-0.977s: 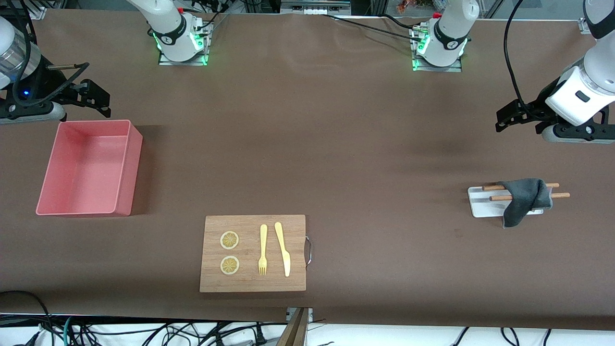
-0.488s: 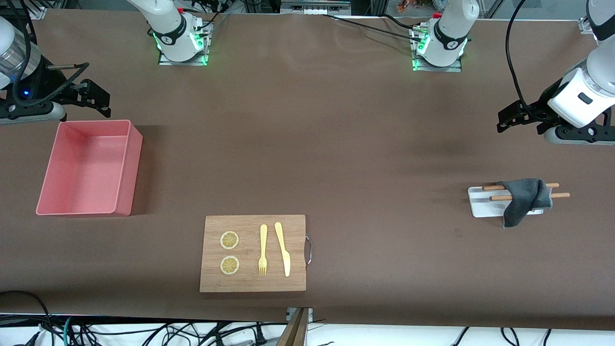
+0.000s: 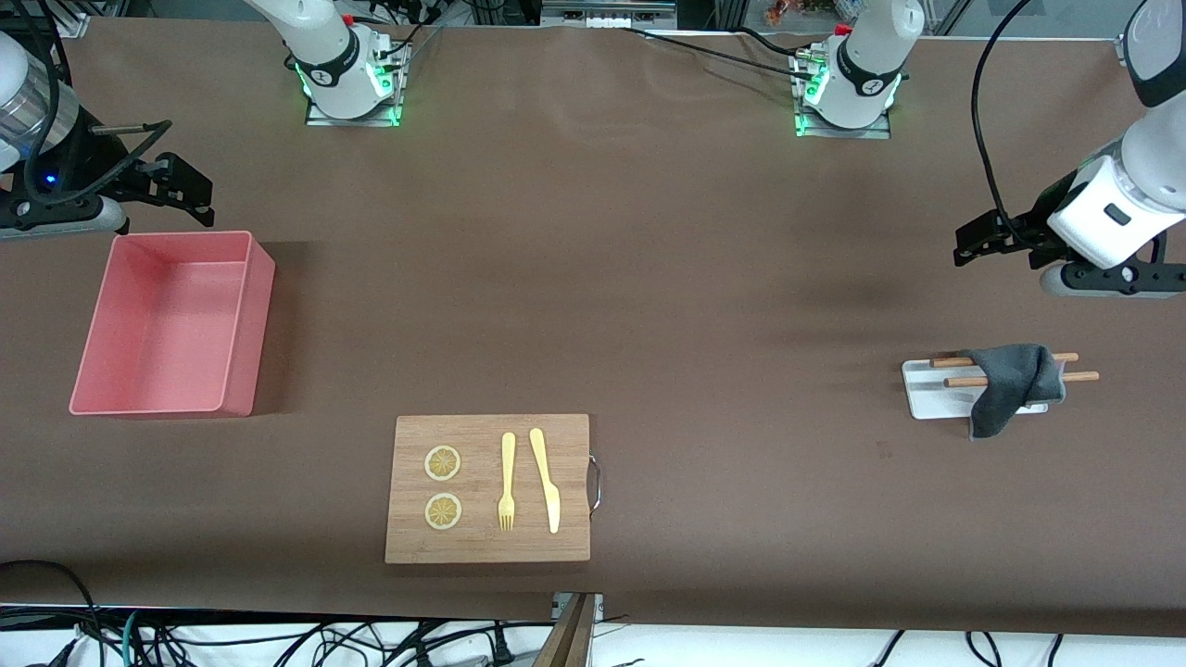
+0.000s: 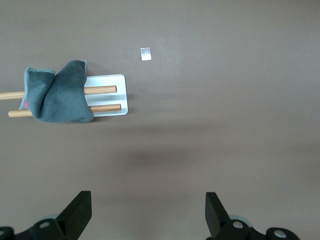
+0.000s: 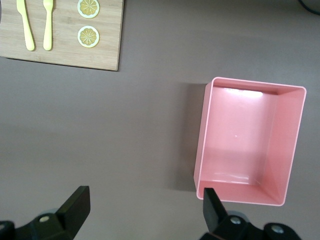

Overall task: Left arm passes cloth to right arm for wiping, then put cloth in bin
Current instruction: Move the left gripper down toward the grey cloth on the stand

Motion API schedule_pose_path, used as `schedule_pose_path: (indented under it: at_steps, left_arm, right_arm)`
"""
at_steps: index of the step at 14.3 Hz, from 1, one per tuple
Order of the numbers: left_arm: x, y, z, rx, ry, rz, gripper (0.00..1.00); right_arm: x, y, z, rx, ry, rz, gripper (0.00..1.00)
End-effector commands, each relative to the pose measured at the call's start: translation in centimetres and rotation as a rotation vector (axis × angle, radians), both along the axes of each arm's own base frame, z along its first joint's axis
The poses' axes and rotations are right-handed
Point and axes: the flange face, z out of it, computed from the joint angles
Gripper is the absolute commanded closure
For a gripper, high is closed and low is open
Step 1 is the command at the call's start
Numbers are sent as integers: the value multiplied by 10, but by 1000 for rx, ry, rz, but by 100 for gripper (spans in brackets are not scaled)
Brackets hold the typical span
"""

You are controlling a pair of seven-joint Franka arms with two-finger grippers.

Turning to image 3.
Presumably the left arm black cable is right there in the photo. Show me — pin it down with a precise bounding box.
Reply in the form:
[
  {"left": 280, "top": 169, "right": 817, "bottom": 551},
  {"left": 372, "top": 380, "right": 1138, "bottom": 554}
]
[{"left": 971, "top": 0, "right": 1034, "bottom": 233}]

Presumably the wooden cutting board, metal handle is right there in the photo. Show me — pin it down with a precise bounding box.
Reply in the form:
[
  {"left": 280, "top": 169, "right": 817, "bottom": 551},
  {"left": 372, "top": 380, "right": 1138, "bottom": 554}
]
[{"left": 384, "top": 413, "right": 603, "bottom": 565}]

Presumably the long black cable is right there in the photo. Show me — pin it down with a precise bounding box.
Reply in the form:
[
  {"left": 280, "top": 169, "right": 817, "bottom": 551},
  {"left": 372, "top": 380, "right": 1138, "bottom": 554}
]
[{"left": 621, "top": 26, "right": 821, "bottom": 77}]

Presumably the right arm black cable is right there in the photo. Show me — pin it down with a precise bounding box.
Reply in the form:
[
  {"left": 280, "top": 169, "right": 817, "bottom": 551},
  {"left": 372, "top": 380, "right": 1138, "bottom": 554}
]
[{"left": 23, "top": 119, "right": 174, "bottom": 200}]

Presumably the thick black cable loop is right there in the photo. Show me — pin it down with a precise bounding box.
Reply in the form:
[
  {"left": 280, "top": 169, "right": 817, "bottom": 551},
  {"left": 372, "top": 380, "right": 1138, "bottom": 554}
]
[{"left": 0, "top": 559, "right": 98, "bottom": 667}]

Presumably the yellow plastic fork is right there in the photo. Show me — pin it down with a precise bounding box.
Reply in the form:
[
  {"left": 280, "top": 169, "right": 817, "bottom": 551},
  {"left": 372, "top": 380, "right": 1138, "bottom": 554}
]
[{"left": 498, "top": 432, "right": 518, "bottom": 533}]

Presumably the wooden plank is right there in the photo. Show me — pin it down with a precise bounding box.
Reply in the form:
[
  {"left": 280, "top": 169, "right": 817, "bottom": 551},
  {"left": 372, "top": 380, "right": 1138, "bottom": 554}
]
[{"left": 533, "top": 593, "right": 596, "bottom": 667}]

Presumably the grey metal box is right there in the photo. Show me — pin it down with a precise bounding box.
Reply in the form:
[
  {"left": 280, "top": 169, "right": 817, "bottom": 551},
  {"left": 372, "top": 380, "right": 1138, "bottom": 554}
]
[{"left": 540, "top": 0, "right": 679, "bottom": 29}]

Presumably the pink plastic bin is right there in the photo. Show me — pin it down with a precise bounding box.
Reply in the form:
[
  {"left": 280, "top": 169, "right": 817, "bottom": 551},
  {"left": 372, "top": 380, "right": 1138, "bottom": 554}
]
[{"left": 68, "top": 230, "right": 277, "bottom": 418}]

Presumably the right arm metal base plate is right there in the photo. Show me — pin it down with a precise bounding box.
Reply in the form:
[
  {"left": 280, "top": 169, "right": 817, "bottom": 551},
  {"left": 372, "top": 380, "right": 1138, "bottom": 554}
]
[{"left": 304, "top": 37, "right": 409, "bottom": 128}]

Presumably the yellow plastic knife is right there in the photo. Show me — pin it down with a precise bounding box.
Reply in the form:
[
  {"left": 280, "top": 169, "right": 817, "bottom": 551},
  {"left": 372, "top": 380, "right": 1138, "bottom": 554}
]
[{"left": 529, "top": 427, "right": 562, "bottom": 535}]

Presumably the grey and pink cloth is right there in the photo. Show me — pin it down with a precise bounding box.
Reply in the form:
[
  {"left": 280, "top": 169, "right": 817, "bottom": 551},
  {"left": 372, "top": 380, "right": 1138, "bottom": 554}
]
[{"left": 968, "top": 343, "right": 1066, "bottom": 441}]

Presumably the white rack with wooden rods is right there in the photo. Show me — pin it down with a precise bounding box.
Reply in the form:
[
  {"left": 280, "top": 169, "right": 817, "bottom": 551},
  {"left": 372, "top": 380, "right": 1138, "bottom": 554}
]
[{"left": 902, "top": 352, "right": 1101, "bottom": 421}]

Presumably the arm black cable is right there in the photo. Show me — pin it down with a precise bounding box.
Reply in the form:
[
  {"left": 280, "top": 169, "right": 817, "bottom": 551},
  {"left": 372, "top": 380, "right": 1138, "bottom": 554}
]
[
  {"left": 23, "top": 119, "right": 174, "bottom": 200},
  {"left": 971, "top": 0, "right": 1034, "bottom": 233}
]

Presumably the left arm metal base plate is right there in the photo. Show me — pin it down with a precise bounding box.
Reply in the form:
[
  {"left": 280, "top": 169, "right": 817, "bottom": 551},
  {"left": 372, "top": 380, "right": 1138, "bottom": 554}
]
[{"left": 792, "top": 51, "right": 892, "bottom": 140}]

